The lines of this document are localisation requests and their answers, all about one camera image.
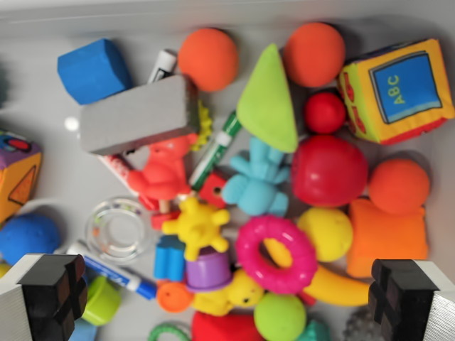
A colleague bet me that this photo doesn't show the yellow-green spiky toy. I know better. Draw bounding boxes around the yellow-green spiky toy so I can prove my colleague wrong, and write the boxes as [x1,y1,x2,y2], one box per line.
[191,100,215,152]

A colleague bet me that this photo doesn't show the purple orange fabric cube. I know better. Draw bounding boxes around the purple orange fabric cube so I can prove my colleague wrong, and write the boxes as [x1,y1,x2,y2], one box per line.
[0,129,44,225]

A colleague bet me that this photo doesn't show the white marker with black band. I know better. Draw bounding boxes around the white marker with black band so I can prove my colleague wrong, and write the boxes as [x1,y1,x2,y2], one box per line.
[146,48,178,85]

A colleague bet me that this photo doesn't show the red whiteboard marker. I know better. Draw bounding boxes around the red whiteboard marker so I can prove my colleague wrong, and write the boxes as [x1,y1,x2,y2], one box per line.
[97,151,158,211]

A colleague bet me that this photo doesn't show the large shiny red ball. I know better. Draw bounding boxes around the large shiny red ball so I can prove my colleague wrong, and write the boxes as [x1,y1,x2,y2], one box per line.
[291,134,370,208]

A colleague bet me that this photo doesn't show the yellow knobby toy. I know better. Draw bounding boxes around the yellow knobby toy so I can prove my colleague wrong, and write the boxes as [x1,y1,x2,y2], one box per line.
[161,196,232,262]

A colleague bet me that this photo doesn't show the green plastic cup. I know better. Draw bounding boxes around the green plastic cup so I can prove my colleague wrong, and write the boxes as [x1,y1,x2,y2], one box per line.
[82,274,123,328]

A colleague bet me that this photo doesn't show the grey spiky ball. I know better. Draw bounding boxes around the grey spiky ball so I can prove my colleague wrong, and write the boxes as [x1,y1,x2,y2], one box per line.
[342,305,378,341]

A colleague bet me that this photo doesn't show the green ball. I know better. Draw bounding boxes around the green ball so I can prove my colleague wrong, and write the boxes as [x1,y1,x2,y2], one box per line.
[252,292,308,341]

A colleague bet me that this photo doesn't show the green whiteboard marker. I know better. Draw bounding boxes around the green whiteboard marker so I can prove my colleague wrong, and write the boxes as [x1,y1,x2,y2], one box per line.
[188,110,243,191]

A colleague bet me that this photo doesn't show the black-padded silver gripper right finger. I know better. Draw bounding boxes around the black-padded silver gripper right finger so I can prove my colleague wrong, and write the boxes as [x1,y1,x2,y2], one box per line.
[367,259,455,341]

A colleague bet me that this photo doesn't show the yellow toy banana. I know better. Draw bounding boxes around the yellow toy banana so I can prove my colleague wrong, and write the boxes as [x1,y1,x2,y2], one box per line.
[262,237,371,308]

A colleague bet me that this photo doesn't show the teal plastic toy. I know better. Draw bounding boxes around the teal plastic toy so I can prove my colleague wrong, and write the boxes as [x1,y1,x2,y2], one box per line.
[301,319,332,341]

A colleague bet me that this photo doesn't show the yellow rubber animal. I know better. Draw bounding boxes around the yellow rubber animal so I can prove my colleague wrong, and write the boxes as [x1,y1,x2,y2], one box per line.
[191,268,266,318]

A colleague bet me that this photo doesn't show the red rubber figure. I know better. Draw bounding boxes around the red rubber figure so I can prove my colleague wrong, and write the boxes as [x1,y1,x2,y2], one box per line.
[127,134,199,211]

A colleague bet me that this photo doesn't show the small red ball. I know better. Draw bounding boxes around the small red ball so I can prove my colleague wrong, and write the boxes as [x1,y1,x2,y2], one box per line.
[303,92,348,136]

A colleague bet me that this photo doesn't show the green ribbed ring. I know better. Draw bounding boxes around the green ribbed ring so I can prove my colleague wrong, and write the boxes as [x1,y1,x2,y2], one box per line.
[146,320,191,341]

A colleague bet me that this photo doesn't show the blue bumpy ball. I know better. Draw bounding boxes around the blue bumpy ball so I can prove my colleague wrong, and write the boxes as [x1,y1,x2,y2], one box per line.
[0,212,62,266]

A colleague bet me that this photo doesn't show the purple plastic cup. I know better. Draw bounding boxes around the purple plastic cup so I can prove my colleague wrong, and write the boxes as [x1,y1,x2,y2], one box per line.
[184,246,234,294]

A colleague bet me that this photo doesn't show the orange foam block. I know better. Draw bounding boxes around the orange foam block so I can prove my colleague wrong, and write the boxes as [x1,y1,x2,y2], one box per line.
[346,198,429,279]

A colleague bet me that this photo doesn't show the blue foam block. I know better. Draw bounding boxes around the blue foam block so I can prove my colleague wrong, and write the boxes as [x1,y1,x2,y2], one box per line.
[57,38,135,106]

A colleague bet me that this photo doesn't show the green foam wedge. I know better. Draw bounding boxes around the green foam wedge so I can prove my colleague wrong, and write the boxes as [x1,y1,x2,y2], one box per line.
[235,43,300,154]

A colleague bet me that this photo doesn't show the light blue plastic object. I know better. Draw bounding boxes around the light blue plastic object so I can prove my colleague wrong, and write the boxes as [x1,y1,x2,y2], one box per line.
[68,318,98,341]

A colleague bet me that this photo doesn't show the red cube bead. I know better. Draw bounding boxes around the red cube bead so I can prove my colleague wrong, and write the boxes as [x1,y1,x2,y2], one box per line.
[198,171,229,210]

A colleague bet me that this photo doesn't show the yellow fabric ABC cube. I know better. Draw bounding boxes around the yellow fabric ABC cube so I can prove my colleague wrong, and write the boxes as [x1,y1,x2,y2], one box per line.
[337,38,455,146]

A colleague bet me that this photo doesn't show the orange foam ball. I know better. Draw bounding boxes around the orange foam ball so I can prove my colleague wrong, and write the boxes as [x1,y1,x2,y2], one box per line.
[368,158,432,215]
[282,21,347,89]
[177,27,240,94]

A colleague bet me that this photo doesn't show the small orange plastic ball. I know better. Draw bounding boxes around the small orange plastic ball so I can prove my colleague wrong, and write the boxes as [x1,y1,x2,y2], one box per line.
[156,280,195,315]

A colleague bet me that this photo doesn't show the blue plastic block piece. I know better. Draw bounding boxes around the blue plastic block piece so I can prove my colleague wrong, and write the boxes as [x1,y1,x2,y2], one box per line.
[153,234,187,283]

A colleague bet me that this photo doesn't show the red wooden peg toy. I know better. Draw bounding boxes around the red wooden peg toy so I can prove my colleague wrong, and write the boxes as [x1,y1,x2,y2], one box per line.
[150,198,183,230]

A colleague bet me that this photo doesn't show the red soft toy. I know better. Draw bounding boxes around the red soft toy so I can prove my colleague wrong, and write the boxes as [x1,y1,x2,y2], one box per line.
[191,310,266,341]

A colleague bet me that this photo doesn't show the light blue rubber figure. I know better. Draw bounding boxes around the light blue rubber figure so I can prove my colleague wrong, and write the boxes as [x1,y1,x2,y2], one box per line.
[221,136,291,218]

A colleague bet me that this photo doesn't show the pink plastic ring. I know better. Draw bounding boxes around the pink plastic ring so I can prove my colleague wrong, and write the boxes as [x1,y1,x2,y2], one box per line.
[235,214,319,296]

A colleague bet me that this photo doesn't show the yellow ball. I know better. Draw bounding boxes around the yellow ball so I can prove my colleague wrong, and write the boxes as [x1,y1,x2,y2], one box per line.
[296,206,354,264]

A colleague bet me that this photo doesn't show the clear plastic ring rattle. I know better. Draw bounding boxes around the clear plastic ring rattle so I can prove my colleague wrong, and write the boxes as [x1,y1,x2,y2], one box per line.
[85,196,154,266]

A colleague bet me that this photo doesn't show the grey plastic bin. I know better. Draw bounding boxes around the grey plastic bin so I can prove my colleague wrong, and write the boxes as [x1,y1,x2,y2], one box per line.
[0,0,455,341]

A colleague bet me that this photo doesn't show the blue whiteboard marker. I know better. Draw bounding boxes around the blue whiteboard marker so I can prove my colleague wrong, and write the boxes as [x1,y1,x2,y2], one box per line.
[65,241,158,301]

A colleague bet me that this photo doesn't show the black-padded silver gripper left finger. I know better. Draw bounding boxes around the black-padded silver gripper left finger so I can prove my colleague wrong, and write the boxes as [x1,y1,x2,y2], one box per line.
[0,253,88,341]

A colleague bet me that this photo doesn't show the grey foam block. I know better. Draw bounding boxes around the grey foam block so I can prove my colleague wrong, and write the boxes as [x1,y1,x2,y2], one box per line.
[78,74,198,156]

